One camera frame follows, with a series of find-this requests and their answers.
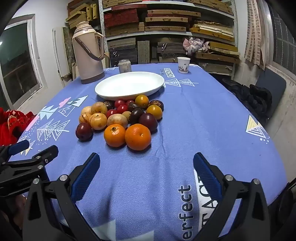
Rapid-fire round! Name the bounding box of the window with metal grid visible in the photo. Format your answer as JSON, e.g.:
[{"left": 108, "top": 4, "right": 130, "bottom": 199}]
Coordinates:
[{"left": 266, "top": 5, "right": 296, "bottom": 79}]

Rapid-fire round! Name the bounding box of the black cloth pile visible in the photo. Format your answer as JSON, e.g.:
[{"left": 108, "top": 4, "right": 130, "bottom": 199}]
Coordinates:
[{"left": 228, "top": 83, "right": 273, "bottom": 121}]

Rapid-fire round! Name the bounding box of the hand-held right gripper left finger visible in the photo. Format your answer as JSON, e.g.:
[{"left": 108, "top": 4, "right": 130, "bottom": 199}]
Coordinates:
[{"left": 22, "top": 152, "right": 101, "bottom": 241}]

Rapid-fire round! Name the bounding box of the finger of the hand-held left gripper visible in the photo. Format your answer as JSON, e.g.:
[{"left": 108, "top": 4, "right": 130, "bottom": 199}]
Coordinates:
[
  {"left": 0, "top": 139, "right": 30, "bottom": 164},
  {"left": 0, "top": 145, "right": 59, "bottom": 186}
]

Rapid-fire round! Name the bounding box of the orange mandarin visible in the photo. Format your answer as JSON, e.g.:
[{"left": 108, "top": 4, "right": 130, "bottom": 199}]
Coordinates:
[
  {"left": 104, "top": 124, "right": 127, "bottom": 148},
  {"left": 125, "top": 123, "right": 152, "bottom": 151}
]

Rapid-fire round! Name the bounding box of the brick pattern curtain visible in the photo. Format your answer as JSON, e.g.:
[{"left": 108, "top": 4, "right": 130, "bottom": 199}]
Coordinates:
[{"left": 244, "top": 0, "right": 269, "bottom": 70}]

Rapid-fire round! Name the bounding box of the white oval plate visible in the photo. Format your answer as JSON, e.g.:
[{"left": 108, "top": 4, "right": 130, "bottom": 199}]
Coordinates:
[{"left": 95, "top": 71, "right": 165, "bottom": 101}]

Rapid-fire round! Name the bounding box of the dark red plum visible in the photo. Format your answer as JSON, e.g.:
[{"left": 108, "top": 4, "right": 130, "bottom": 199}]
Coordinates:
[
  {"left": 139, "top": 113, "right": 158, "bottom": 132},
  {"left": 75, "top": 123, "right": 93, "bottom": 141}
]

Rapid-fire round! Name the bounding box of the dark blue chair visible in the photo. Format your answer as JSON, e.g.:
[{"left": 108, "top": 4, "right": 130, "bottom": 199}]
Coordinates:
[{"left": 254, "top": 70, "right": 287, "bottom": 121}]

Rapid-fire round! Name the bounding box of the white metal shelf rack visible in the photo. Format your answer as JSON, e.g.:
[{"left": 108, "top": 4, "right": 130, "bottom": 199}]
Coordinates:
[{"left": 99, "top": 0, "right": 238, "bottom": 70}]

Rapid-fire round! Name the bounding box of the person's left hand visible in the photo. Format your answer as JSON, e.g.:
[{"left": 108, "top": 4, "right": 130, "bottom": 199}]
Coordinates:
[{"left": 14, "top": 194, "right": 28, "bottom": 220}]

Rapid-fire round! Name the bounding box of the shelf of wooden boards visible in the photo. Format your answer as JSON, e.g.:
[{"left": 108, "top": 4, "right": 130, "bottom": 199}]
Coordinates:
[{"left": 66, "top": 0, "right": 241, "bottom": 75}]

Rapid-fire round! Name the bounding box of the white framed window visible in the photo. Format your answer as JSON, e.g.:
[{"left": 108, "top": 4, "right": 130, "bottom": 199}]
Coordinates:
[{"left": 0, "top": 14, "right": 48, "bottom": 109}]

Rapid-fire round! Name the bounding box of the grey stone slab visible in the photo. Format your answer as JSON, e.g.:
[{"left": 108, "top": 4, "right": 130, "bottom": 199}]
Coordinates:
[{"left": 63, "top": 27, "right": 77, "bottom": 67}]

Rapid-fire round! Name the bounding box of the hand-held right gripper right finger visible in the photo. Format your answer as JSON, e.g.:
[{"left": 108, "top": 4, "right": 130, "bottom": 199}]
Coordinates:
[{"left": 193, "top": 152, "right": 271, "bottom": 241}]

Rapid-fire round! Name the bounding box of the beige thermos jug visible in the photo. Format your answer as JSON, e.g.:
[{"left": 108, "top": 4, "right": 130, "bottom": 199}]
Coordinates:
[{"left": 72, "top": 21, "right": 107, "bottom": 84}]

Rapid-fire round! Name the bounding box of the silver drink can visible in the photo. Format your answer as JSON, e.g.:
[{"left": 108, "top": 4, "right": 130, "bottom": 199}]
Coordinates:
[{"left": 118, "top": 59, "right": 132, "bottom": 73}]

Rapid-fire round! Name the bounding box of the blue printed tablecloth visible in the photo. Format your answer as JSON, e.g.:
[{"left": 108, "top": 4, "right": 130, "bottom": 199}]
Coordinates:
[{"left": 8, "top": 63, "right": 288, "bottom": 241}]

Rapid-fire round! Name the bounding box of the pink cloth bundle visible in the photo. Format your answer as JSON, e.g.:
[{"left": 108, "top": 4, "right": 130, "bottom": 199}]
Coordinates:
[{"left": 183, "top": 37, "right": 210, "bottom": 55}]

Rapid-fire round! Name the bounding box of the yellow tomato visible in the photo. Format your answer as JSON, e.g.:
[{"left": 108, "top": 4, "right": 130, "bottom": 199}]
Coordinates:
[
  {"left": 135, "top": 95, "right": 149, "bottom": 109},
  {"left": 146, "top": 105, "right": 163, "bottom": 120}
]

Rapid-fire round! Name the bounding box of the red cloth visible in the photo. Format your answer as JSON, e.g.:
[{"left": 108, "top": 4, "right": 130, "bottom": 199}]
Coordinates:
[{"left": 0, "top": 108, "right": 35, "bottom": 146}]

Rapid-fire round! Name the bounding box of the white door panel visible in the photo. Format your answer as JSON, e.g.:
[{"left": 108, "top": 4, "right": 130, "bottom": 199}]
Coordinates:
[{"left": 52, "top": 27, "right": 70, "bottom": 81}]

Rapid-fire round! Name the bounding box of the white paper cup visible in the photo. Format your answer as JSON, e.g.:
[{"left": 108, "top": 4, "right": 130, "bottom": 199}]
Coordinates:
[{"left": 177, "top": 57, "right": 191, "bottom": 74}]

